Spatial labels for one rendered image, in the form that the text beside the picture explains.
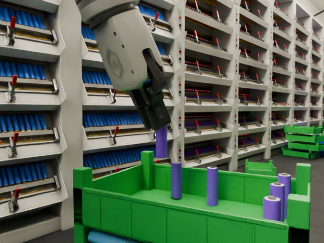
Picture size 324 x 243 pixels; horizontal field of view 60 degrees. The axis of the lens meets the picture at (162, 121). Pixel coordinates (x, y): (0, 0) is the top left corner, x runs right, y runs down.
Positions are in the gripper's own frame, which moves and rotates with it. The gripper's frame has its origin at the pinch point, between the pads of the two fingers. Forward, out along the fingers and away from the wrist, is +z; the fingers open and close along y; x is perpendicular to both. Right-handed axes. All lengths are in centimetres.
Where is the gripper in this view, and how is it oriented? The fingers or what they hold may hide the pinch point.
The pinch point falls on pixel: (154, 114)
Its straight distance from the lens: 44.0
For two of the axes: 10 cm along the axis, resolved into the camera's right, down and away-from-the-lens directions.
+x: 7.7, -4.4, 4.5
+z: 3.6, 9.0, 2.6
